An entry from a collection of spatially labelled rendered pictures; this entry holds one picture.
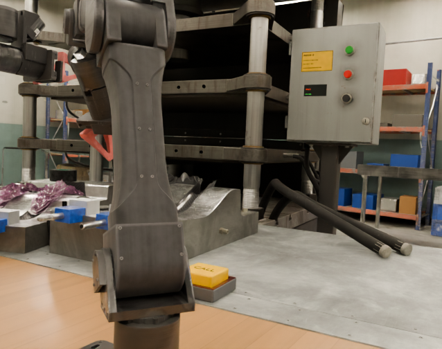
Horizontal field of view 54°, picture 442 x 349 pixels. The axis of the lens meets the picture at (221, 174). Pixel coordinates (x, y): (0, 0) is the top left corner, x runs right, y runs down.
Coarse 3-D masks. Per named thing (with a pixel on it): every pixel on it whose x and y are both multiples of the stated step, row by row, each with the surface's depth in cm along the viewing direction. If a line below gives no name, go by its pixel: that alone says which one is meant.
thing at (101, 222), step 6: (96, 216) 80; (102, 216) 79; (84, 222) 74; (90, 222) 75; (96, 222) 76; (102, 222) 78; (84, 228) 74; (90, 228) 75; (96, 228) 80; (102, 228) 79
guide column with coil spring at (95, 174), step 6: (96, 138) 185; (102, 138) 187; (102, 144) 187; (90, 150) 187; (96, 150) 186; (90, 156) 187; (96, 156) 186; (102, 156) 188; (90, 162) 187; (96, 162) 186; (102, 162) 188; (90, 168) 187; (96, 168) 186; (102, 168) 188; (90, 174) 187; (96, 174) 187; (102, 174) 189; (90, 180) 187; (96, 180) 187; (102, 180) 189
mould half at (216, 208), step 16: (176, 192) 109; (208, 192) 106; (224, 192) 105; (192, 208) 100; (208, 208) 99; (224, 208) 103; (64, 224) 88; (192, 224) 90; (208, 224) 96; (224, 224) 104; (240, 224) 112; (256, 224) 121; (64, 240) 88; (80, 240) 86; (96, 240) 84; (192, 240) 91; (208, 240) 97; (224, 240) 104; (80, 256) 86; (192, 256) 91
